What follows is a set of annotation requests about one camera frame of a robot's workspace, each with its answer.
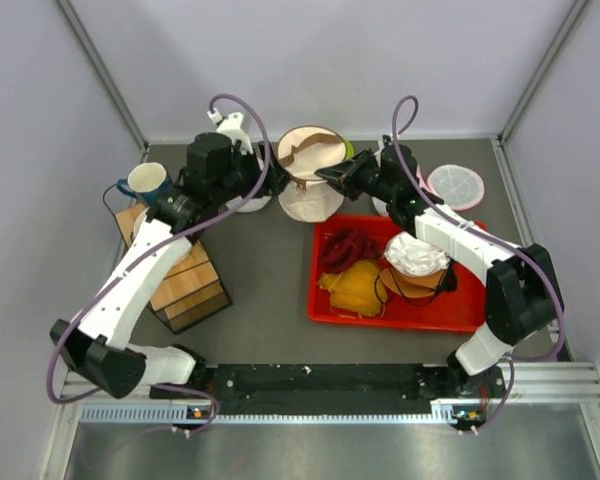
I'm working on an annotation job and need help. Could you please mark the white lace bra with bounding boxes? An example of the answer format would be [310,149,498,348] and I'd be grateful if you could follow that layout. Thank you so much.
[384,232,450,277]

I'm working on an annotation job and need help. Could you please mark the white mesh bag grey trim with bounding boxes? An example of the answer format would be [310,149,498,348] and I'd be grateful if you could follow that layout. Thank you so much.
[234,149,274,214]

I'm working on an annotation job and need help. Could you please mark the white bowl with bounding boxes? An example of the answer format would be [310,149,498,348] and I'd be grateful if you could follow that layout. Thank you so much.
[131,209,147,240]

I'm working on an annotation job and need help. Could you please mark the beige laundry bag brown zipper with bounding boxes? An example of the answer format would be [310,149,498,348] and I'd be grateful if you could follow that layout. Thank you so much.
[277,125,347,223]

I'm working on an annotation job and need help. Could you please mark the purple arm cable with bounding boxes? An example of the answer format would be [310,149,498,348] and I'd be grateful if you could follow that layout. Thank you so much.
[46,93,272,437]
[389,95,566,435]

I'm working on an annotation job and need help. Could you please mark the yellow lace bra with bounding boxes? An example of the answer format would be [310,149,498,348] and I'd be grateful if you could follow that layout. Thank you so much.
[318,259,388,319]

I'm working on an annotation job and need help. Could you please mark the orange bra black straps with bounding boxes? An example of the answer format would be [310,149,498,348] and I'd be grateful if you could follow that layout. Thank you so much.
[373,263,459,309]

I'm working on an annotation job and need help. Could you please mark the dark red lace bra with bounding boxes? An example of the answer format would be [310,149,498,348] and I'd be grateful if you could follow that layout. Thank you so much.
[320,229,382,273]

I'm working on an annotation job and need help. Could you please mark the red plastic bin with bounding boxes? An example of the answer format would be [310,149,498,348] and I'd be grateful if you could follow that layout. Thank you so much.
[308,214,486,334]

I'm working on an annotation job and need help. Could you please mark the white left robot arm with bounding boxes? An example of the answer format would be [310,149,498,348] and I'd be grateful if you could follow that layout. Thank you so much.
[50,109,272,399]

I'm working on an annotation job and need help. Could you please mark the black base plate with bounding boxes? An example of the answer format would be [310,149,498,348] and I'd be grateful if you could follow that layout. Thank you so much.
[148,362,511,416]

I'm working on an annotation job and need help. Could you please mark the grey cable duct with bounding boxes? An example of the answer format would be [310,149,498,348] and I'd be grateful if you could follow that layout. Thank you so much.
[78,397,486,426]

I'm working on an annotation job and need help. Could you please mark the black wire wooden rack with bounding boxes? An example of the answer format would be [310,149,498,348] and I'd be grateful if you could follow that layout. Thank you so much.
[114,201,234,335]

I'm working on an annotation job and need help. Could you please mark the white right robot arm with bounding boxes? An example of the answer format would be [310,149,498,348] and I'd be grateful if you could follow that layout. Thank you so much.
[315,143,564,396]

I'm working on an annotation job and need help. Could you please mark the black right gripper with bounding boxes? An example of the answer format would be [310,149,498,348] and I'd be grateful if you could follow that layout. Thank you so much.
[316,148,396,205]

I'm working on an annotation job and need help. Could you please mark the blue mug white inside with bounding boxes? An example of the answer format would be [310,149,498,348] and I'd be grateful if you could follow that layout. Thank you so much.
[115,162,172,206]

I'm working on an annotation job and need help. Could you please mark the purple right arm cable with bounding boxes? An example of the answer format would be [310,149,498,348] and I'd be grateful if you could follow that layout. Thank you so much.
[389,95,566,435]

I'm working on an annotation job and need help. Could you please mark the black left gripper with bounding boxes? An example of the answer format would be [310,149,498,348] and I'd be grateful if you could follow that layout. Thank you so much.
[212,140,292,206]

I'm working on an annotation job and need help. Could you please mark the lime green plate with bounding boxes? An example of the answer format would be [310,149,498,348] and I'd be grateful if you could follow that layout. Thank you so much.
[345,140,355,159]

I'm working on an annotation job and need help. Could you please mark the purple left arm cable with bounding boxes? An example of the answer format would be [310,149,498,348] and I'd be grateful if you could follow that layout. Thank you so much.
[46,93,272,437]

